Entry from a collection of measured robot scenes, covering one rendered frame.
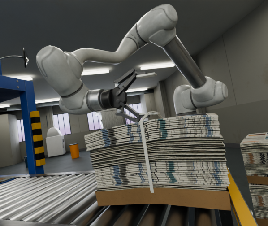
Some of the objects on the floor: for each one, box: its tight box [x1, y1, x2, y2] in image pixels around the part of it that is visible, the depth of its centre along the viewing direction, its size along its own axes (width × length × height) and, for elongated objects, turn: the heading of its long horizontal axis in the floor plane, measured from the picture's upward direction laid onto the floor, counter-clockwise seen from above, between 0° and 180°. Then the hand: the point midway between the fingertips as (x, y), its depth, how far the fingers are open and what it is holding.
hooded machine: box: [46, 128, 66, 158], centre depth 927 cm, size 80×68×158 cm
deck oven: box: [95, 108, 124, 130], centre depth 830 cm, size 154×119×198 cm
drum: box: [69, 143, 79, 159], centre depth 748 cm, size 38×39×60 cm
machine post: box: [20, 80, 44, 174], centre depth 140 cm, size 9×9×155 cm
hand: (154, 93), depth 60 cm, fingers open, 13 cm apart
